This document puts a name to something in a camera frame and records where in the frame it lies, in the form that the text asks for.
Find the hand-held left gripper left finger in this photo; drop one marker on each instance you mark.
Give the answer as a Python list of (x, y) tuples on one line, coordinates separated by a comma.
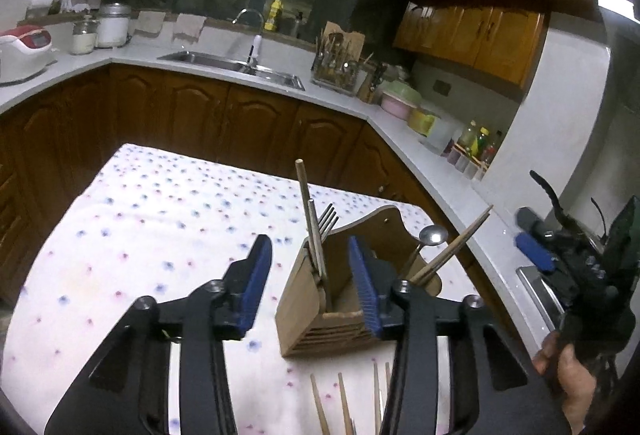
[(257, 285)]

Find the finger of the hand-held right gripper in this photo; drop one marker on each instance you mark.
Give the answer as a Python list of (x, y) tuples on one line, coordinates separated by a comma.
[(535, 252), (530, 217)]

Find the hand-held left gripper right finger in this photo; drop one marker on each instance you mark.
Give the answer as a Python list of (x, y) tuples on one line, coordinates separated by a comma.
[(367, 295)]

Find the wooden utensil holder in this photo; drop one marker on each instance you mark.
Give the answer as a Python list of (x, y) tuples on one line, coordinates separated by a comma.
[(305, 315)]

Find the metal chopstick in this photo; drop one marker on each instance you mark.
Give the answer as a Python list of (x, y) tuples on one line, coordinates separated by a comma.
[(312, 230)]

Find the metal fork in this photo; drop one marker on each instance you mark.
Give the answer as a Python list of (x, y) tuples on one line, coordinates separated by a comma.
[(327, 227)]

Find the metal spoon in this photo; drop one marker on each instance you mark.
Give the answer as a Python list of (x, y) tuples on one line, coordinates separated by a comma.
[(432, 235)]

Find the long wooden chopstick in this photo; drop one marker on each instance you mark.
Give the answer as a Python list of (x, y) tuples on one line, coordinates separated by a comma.
[(305, 195)]

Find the person's right hand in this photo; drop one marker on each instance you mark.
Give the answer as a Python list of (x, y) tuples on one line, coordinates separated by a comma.
[(575, 385)]

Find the steel gas stove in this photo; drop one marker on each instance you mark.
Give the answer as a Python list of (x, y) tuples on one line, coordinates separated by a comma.
[(537, 290)]

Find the seasoning jar rack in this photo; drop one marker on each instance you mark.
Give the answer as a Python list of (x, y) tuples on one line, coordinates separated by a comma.
[(465, 165)]

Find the sauce bottle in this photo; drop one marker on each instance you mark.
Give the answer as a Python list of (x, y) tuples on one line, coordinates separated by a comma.
[(482, 142), (467, 135)]

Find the clear plastic container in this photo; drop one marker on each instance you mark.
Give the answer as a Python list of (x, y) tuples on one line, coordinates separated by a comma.
[(442, 137)]

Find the yellow container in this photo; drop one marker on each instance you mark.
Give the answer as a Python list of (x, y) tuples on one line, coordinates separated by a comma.
[(420, 121)]

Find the pink container with green lid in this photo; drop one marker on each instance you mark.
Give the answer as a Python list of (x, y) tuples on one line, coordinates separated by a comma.
[(400, 102)]

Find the wooden lower cabinets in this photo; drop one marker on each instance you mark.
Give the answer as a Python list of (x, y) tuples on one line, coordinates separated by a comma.
[(200, 115)]

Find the wooden cabinets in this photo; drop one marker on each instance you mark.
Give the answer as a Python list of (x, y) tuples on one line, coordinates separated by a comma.
[(200, 115), (475, 30)]

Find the wooden upper cabinets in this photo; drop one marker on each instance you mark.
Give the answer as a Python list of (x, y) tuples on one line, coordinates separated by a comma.
[(475, 30)]

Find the wooden knife block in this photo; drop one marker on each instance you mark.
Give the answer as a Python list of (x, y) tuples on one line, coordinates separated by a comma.
[(372, 87)]

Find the utensil drying rack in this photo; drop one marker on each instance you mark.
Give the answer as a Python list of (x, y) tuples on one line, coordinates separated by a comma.
[(335, 70)]

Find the steel kitchen sink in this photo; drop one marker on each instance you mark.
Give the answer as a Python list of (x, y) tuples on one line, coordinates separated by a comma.
[(200, 60)]

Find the dark bottle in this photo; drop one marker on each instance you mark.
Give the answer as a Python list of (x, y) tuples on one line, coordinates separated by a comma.
[(298, 26)]

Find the beige dish towel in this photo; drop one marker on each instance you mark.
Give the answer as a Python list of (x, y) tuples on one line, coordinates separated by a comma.
[(189, 27), (150, 24)]

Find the yellow bottle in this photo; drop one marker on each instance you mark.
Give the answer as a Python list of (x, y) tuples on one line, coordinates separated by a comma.
[(273, 15)]

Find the white pot with metal lid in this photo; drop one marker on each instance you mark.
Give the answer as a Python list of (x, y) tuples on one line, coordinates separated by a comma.
[(114, 30)]

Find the glass jar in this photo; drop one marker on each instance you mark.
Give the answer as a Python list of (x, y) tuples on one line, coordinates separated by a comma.
[(84, 40)]

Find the white and red rice cooker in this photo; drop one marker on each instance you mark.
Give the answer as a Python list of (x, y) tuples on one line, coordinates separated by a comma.
[(25, 55)]

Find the dark wall socket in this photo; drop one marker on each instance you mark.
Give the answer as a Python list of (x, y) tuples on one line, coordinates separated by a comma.
[(441, 88)]

